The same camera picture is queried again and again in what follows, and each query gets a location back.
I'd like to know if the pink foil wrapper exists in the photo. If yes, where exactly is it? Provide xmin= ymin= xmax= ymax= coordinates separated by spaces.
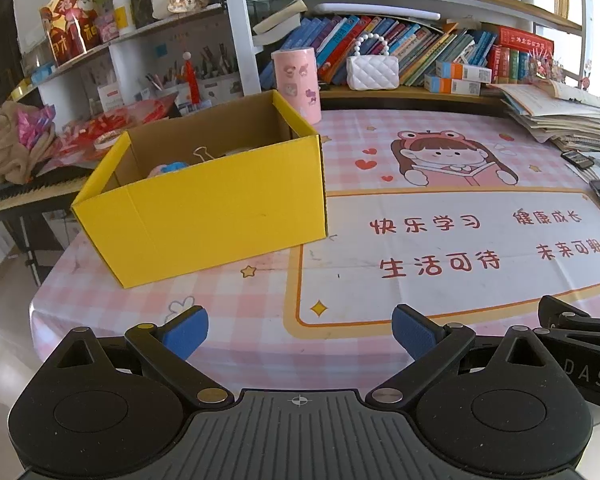
xmin=15 ymin=107 xmax=56 ymax=151

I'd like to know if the stack of papers and workbooks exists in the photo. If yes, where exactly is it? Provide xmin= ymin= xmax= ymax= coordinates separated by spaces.
xmin=487 ymin=79 xmax=600 ymax=153

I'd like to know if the red thick dictionary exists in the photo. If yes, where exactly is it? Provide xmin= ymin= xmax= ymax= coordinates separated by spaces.
xmin=497 ymin=26 xmax=556 ymax=51

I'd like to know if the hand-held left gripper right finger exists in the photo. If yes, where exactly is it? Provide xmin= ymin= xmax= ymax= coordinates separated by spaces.
xmin=365 ymin=304 xmax=576 ymax=406

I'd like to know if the white shelf unit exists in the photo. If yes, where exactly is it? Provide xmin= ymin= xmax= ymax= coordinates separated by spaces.
xmin=17 ymin=5 xmax=246 ymax=126

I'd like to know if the red pen toy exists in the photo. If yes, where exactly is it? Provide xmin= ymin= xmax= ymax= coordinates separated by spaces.
xmin=182 ymin=51 xmax=201 ymax=106

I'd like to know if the yellow cardboard box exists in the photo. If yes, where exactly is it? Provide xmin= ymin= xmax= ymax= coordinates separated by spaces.
xmin=71 ymin=90 xmax=329 ymax=289

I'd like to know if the pile of lying books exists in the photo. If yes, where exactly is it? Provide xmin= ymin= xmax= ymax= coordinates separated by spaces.
xmin=250 ymin=0 xmax=308 ymax=46

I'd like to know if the pink cylinder tin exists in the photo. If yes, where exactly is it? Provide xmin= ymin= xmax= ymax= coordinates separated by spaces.
xmin=271 ymin=47 xmax=323 ymax=126

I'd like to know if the white quilted handbag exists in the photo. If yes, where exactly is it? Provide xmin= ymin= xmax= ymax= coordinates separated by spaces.
xmin=346 ymin=32 xmax=400 ymax=92

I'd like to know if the cluster of desk pen holders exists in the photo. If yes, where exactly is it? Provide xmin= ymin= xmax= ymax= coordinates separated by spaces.
xmin=140 ymin=45 xmax=243 ymax=108

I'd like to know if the row of colourful books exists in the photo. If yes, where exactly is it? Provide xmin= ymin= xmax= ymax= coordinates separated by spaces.
xmin=260 ymin=15 xmax=498 ymax=88

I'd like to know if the white bottle yellow label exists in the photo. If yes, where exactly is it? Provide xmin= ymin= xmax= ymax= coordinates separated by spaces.
xmin=112 ymin=0 xmax=135 ymax=36

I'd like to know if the colourful acrylic ornament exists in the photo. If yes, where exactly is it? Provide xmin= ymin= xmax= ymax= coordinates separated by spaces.
xmin=530 ymin=52 xmax=566 ymax=83

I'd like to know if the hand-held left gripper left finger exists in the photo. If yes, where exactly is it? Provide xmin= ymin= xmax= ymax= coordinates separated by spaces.
xmin=32 ymin=305 xmax=233 ymax=408

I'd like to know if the row of thick reference books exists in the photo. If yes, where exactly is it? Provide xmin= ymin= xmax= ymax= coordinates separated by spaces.
xmin=487 ymin=45 xmax=536 ymax=83

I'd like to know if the white tape roll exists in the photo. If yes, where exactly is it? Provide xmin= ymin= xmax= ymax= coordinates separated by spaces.
xmin=94 ymin=130 xmax=127 ymax=151

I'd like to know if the white box red label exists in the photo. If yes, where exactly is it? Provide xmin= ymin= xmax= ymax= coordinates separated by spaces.
xmin=97 ymin=85 xmax=126 ymax=111

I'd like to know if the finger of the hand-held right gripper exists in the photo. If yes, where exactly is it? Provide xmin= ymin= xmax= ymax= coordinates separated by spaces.
xmin=532 ymin=326 xmax=600 ymax=348
xmin=537 ymin=295 xmax=600 ymax=332

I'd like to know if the black electronic keyboard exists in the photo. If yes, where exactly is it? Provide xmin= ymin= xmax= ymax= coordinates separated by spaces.
xmin=0 ymin=162 xmax=101 ymax=221

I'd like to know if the red festive figurine box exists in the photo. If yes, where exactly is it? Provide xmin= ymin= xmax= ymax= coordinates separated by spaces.
xmin=40 ymin=0 xmax=101 ymax=66

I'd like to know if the wooden bookshelf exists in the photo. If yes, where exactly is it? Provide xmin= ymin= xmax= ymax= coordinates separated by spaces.
xmin=222 ymin=0 xmax=588 ymax=111

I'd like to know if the beige knitted bundle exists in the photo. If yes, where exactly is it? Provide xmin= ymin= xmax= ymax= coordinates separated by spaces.
xmin=0 ymin=101 xmax=56 ymax=186

